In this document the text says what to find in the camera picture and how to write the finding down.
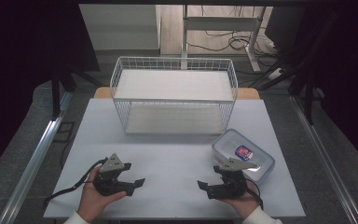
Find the black metal stand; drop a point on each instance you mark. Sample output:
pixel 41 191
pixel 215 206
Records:
pixel 308 93

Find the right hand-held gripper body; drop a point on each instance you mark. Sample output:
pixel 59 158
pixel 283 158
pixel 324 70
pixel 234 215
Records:
pixel 233 183

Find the person's left hand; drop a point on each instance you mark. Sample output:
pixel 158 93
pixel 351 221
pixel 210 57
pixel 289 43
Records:
pixel 90 199

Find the aluminium rail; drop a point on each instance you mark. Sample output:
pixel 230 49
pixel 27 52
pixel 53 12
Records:
pixel 323 158
pixel 34 158

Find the black tripod stand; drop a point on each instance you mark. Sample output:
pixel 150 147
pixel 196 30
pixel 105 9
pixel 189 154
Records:
pixel 56 93

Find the dark box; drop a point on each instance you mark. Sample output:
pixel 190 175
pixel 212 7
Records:
pixel 284 28

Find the white power strip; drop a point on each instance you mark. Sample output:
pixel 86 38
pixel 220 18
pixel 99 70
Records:
pixel 275 74

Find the person's right hand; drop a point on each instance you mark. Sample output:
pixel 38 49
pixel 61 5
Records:
pixel 246 205

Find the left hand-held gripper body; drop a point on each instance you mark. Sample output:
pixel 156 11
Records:
pixel 107 183

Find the white cabinet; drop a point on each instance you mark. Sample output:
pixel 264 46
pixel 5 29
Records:
pixel 121 26

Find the white metal desk frame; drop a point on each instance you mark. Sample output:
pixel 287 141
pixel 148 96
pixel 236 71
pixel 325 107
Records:
pixel 220 23

